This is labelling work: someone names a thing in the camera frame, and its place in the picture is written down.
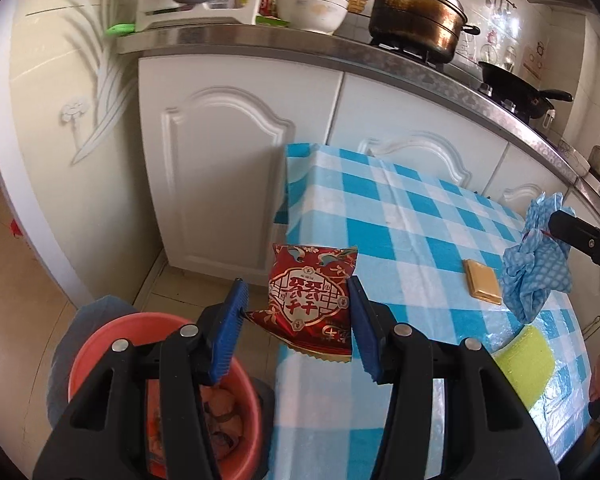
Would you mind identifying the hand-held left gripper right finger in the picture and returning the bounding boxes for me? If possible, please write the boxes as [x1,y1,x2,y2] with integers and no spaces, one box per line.
[346,276,561,480]

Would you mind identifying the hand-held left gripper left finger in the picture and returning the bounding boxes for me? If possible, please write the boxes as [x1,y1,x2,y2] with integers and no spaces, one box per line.
[32,277,251,480]

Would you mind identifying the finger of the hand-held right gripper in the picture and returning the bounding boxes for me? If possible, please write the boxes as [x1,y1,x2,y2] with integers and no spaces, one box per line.
[549,210,600,283]

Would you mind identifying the blue patterned cloth bundle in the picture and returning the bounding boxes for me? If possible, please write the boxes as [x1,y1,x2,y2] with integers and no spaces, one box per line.
[502,191,578,325]

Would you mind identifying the red snack packet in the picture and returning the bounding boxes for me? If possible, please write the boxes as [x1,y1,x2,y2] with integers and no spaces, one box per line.
[244,242,359,363]

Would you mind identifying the white tissue wad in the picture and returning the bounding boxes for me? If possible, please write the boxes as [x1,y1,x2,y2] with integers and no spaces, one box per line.
[202,385,246,461]

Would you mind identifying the red plastic bin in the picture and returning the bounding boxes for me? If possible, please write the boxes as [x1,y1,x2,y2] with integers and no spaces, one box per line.
[67,312,266,480]

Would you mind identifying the grey trash bag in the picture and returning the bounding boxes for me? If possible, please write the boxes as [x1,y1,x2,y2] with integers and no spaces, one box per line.
[46,294,146,421]

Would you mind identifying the white cabinet door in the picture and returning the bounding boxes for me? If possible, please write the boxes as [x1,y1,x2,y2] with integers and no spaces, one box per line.
[325,72,508,196]
[139,57,343,281]
[480,145,576,216]

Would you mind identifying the yellow wafer biscuit packet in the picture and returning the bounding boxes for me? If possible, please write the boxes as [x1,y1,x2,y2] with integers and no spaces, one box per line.
[462,259,504,307]

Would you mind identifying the blue white checkered tablecloth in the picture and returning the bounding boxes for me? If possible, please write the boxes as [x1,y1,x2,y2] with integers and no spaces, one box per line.
[274,142,593,480]

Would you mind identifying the yellow-green sponge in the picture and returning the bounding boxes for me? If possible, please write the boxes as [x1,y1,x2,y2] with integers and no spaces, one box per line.
[495,324,556,408]

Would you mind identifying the black wok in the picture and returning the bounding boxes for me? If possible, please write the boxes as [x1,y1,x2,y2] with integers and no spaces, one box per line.
[477,60,574,120]

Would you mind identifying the gas stove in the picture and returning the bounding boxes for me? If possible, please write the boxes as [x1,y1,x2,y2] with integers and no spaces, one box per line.
[370,35,536,121]

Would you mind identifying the tarnished steel steamer pot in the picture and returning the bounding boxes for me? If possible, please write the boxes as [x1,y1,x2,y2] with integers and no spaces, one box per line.
[356,0,481,65]

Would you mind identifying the steel-edged kitchen countertop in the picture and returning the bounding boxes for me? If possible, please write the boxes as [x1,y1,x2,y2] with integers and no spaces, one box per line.
[115,22,600,221]

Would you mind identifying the frosted glass sliding door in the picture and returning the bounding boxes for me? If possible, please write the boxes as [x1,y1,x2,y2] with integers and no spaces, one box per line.
[0,0,141,306]

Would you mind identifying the stack of white bowls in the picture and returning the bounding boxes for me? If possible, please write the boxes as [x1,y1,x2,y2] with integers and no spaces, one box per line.
[276,0,352,36]

